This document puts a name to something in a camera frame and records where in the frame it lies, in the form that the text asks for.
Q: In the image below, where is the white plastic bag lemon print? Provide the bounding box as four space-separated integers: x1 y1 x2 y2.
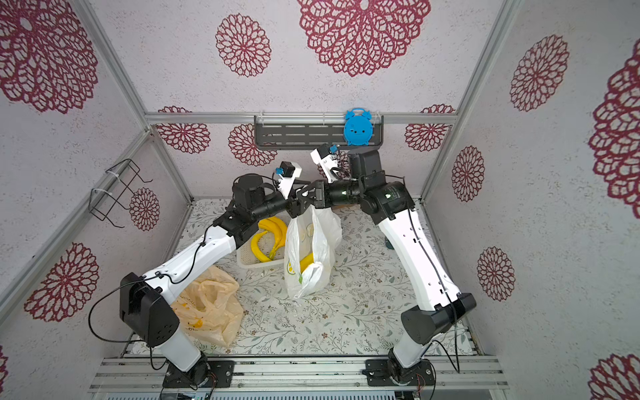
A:
284 207 343 301

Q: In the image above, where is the beige plastic bag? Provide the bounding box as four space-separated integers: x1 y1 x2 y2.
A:
172 265 244 348

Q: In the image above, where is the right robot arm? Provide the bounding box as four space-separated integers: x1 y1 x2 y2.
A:
296 145 477 384

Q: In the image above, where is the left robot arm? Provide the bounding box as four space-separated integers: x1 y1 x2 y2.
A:
119 173 303 384

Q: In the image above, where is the orange-yellow banana bunch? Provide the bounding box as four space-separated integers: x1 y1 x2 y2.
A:
250 217 288 263

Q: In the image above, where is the white perforated plastic basket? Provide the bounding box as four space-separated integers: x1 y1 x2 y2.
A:
236 213 291 269

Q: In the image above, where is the blue alarm clock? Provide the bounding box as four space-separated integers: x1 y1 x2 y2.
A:
343 108 373 146

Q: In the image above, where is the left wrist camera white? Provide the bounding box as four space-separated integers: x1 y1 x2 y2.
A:
275 161 303 198

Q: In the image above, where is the grey wall shelf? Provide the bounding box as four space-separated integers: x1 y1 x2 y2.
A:
253 116 356 150

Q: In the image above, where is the black wire wall rack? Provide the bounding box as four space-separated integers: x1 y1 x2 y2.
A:
88 158 153 229

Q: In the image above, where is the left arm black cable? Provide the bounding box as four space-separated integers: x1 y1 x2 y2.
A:
87 224 213 346

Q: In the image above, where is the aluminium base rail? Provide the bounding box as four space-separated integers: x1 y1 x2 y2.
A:
88 356 509 397

